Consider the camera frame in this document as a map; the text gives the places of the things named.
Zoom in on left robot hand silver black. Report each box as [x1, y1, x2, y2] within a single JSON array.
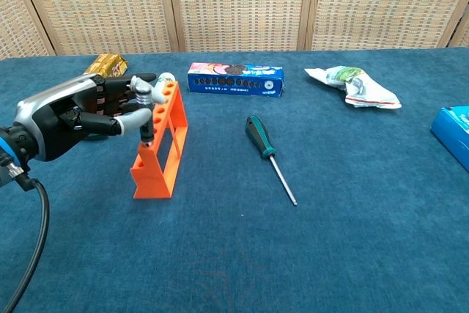
[[12, 73, 166, 163]]

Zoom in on silver black precision screwdriver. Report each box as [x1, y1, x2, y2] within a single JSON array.
[[135, 87, 155, 147]]

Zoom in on orange tool rack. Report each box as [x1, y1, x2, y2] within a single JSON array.
[[130, 81, 188, 200]]

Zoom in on large green black screwdriver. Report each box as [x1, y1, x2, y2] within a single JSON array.
[[245, 115, 298, 207]]

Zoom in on gold foil snack package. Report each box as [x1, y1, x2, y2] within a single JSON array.
[[83, 54, 129, 78]]

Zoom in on small white bottle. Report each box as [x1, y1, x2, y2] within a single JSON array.
[[152, 72, 176, 105]]

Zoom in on long blue cookie box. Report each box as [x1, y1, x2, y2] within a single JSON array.
[[187, 62, 286, 99]]

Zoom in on woven bamboo folding screen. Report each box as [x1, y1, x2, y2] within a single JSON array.
[[0, 0, 469, 60]]

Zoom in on blue felt table cover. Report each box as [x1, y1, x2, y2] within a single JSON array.
[[0, 47, 469, 313]]

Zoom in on crumpled white snack bag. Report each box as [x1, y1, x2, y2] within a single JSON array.
[[304, 65, 402, 110]]

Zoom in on square blue cookie box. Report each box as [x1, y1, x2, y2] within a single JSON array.
[[429, 106, 469, 174]]

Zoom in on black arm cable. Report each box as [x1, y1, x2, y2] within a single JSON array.
[[0, 177, 51, 313]]

